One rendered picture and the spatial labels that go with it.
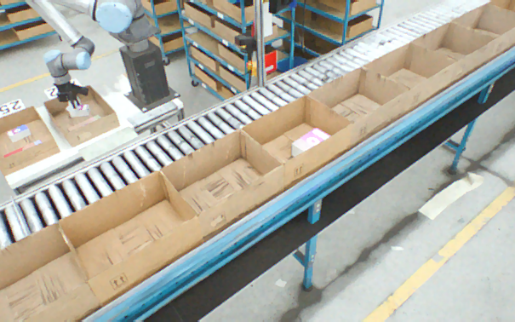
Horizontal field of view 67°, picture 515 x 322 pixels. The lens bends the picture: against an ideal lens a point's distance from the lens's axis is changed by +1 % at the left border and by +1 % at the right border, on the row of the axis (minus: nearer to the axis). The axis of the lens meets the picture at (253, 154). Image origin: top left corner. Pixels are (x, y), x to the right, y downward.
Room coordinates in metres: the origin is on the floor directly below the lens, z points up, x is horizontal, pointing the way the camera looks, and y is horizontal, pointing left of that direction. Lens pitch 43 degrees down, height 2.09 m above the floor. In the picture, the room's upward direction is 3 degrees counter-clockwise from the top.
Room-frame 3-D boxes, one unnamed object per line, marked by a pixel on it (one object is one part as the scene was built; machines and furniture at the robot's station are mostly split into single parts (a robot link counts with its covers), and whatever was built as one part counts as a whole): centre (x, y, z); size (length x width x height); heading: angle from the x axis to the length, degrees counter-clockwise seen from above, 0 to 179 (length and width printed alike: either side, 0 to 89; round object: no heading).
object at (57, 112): (1.83, 0.97, 0.80); 0.38 x 0.28 x 0.10; 37
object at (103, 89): (1.88, 0.98, 0.74); 1.00 x 0.58 x 0.03; 128
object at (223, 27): (2.85, 0.00, 0.79); 0.40 x 0.30 x 0.10; 36
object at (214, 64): (3.25, 0.28, 0.39); 0.40 x 0.30 x 0.10; 36
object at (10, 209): (1.01, 1.00, 0.72); 0.52 x 0.05 x 0.05; 35
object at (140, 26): (2.05, 0.61, 1.22); 0.19 x 0.19 x 0.10
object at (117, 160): (1.31, 0.58, 0.72); 0.52 x 0.05 x 0.05; 35
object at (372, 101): (1.53, -0.51, 0.97); 0.39 x 0.29 x 0.17; 125
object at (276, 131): (1.30, -0.19, 0.96); 0.39 x 0.29 x 0.17; 125
